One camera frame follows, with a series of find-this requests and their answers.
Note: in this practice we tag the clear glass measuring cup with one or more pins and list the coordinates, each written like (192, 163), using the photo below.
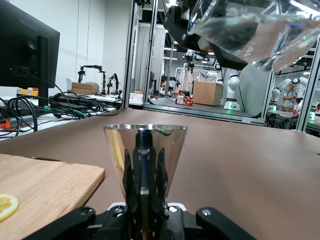
(275, 37)

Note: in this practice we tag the steel cone jigger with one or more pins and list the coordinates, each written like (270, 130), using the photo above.
(115, 150)

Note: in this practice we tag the person in patterned shirt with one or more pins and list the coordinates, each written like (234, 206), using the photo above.
(289, 100)

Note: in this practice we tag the aluminium frame rail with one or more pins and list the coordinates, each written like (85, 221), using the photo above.
(200, 113)

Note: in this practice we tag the red patterned box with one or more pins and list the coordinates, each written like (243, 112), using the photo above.
(186, 100)

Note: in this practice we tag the large wooden crate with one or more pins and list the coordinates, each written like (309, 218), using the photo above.
(207, 93)

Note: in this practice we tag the yellow lemon slice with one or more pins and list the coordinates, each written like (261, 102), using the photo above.
(6, 206)

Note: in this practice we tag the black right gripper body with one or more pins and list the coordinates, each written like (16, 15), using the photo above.
(186, 3)

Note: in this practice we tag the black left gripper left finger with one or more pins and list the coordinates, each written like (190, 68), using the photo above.
(75, 225)

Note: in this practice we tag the black computer monitor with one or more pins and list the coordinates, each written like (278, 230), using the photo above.
(20, 50)

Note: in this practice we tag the aluminium frame post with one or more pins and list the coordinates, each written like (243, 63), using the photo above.
(131, 50)

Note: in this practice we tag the brown cardboard box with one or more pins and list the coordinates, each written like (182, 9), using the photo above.
(83, 88)

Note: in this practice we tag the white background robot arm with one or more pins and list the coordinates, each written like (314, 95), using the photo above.
(233, 85)

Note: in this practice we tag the brown table cover sheet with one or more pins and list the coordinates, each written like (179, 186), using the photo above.
(237, 175)

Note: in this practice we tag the wooden cutting board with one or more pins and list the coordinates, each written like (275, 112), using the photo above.
(50, 185)

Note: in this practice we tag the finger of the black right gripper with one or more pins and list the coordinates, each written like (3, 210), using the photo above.
(175, 25)

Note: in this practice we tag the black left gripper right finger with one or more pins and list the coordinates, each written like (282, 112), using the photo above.
(212, 225)

